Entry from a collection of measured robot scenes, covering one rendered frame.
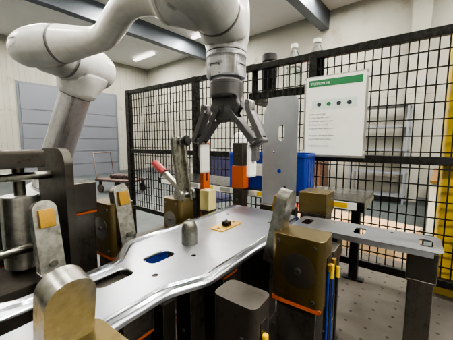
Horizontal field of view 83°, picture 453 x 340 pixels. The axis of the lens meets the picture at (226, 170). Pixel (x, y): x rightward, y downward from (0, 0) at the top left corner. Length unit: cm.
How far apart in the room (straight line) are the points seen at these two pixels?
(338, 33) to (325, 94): 626
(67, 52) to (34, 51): 9
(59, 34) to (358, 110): 94
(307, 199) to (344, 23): 673
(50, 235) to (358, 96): 97
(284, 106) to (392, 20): 633
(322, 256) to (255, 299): 13
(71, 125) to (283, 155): 74
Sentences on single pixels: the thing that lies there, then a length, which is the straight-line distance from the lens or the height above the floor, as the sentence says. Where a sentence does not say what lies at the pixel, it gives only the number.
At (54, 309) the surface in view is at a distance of 24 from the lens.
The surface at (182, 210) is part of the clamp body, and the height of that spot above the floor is 102.
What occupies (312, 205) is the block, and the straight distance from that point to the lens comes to 77.
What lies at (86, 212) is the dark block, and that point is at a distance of 60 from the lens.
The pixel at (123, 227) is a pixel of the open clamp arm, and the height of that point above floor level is 102.
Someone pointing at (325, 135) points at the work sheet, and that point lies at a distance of 106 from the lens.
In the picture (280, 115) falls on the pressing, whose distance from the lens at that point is 83.
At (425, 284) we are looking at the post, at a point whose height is 92.
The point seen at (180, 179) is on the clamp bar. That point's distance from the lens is 68.
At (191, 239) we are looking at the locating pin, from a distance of 52.
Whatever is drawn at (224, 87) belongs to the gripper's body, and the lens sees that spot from 57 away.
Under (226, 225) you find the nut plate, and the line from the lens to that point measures 62.
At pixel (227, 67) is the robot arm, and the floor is 136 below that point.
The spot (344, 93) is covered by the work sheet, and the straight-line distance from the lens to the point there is 106.
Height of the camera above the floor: 120
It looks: 6 degrees down
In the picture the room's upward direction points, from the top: straight up
